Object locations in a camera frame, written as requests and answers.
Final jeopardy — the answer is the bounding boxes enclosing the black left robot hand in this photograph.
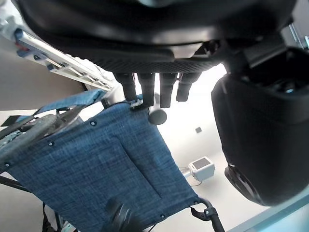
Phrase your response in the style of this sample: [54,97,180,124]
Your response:
[17,0,309,207]

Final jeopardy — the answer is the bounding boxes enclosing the blue fabric wheelchair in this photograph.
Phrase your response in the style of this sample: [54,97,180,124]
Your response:
[0,88,226,232]

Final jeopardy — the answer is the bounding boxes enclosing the white box device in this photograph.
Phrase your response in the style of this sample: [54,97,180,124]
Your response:
[188,156,216,181]

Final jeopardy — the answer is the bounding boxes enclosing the silver bed frame rail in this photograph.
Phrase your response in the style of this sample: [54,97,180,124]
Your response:
[14,28,114,91]

